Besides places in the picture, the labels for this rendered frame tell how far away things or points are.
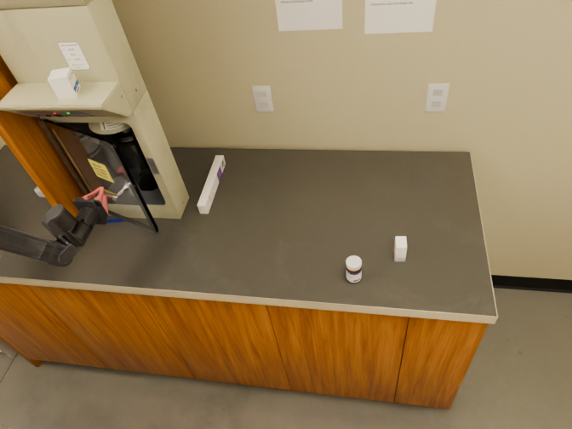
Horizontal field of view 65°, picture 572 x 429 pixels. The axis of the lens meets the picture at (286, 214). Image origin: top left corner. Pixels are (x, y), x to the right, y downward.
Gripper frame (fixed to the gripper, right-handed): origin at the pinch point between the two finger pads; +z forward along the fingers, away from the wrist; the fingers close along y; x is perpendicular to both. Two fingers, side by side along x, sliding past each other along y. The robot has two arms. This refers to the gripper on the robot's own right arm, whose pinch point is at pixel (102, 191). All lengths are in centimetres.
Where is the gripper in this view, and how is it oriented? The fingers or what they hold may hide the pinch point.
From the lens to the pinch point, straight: 150.4
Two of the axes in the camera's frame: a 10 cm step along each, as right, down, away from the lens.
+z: 1.4, -7.5, 6.5
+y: -1.1, -6.6, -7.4
